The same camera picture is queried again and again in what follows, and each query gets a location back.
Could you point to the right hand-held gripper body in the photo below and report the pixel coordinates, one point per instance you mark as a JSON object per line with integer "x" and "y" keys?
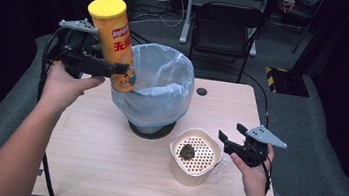
{"x": 255, "y": 150}

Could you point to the person's left hand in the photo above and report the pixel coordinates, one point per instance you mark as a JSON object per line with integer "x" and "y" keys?
{"x": 61, "y": 87}

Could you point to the black stand base striped tape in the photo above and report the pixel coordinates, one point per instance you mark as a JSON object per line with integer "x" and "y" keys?
{"x": 290, "y": 82}

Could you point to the clear plastic wrap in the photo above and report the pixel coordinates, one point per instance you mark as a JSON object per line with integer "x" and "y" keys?
{"x": 226, "y": 175}

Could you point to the white desk frame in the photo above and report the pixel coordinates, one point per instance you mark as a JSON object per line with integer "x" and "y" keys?
{"x": 188, "y": 12}

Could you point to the black folding chair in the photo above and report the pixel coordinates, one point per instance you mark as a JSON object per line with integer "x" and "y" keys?
{"x": 226, "y": 27}

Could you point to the black table grommet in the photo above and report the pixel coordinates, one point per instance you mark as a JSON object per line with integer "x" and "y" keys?
{"x": 201, "y": 91}

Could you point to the beige strainer container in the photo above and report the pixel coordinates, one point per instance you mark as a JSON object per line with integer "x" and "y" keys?
{"x": 186, "y": 175}

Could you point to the yellow chip can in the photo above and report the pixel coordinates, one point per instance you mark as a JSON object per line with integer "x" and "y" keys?
{"x": 113, "y": 33}

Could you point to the black bin with blue bag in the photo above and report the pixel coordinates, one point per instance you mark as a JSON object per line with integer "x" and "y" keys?
{"x": 163, "y": 93}

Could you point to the person's right hand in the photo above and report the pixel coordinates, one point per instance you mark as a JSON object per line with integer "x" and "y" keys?
{"x": 256, "y": 180}

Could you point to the wet tea leaves clump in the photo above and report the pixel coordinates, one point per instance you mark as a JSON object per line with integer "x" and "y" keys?
{"x": 187, "y": 152}

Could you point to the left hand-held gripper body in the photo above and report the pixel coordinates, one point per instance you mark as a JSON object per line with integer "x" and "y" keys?
{"x": 74, "y": 45}

